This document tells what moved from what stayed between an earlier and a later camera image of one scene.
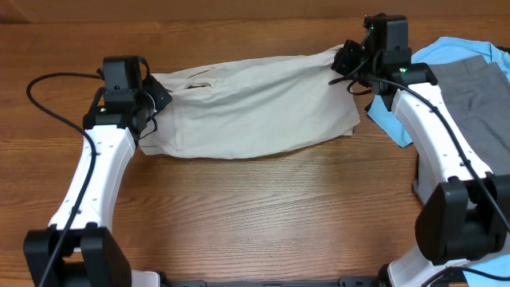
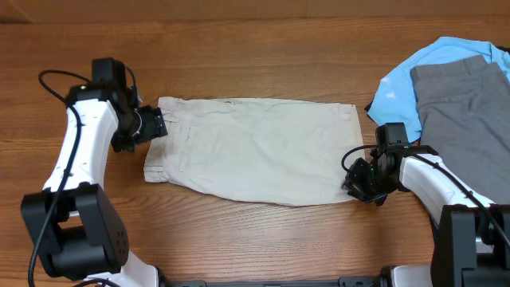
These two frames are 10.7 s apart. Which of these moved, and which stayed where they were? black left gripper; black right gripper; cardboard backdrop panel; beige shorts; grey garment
Moved: black right gripper; black left gripper; beige shorts
Stayed: cardboard backdrop panel; grey garment
